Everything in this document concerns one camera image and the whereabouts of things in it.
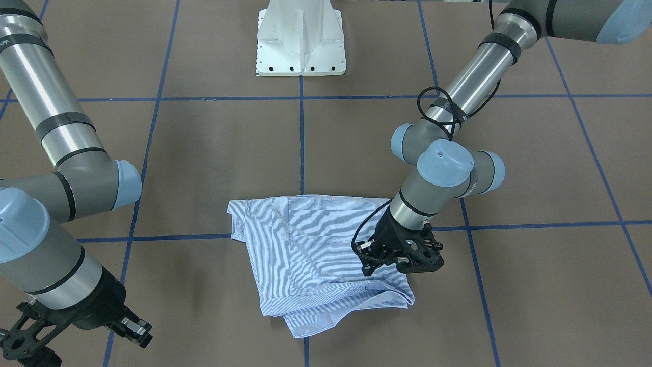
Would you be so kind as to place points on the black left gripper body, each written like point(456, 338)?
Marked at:
point(390, 231)

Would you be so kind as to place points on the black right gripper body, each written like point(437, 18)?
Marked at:
point(97, 299)

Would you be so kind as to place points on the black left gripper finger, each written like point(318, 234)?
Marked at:
point(372, 255)

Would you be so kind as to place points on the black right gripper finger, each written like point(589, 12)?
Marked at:
point(130, 326)

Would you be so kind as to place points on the light blue striped shirt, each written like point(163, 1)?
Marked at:
point(303, 263)

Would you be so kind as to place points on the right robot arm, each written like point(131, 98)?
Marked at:
point(66, 284)

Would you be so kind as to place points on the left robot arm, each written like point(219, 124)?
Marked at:
point(445, 170)

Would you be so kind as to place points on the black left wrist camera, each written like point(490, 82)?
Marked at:
point(421, 251)

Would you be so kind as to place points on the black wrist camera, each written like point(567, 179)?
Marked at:
point(26, 342)
point(421, 251)

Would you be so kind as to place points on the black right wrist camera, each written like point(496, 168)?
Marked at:
point(26, 342)

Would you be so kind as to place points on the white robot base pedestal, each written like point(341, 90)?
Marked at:
point(300, 38)

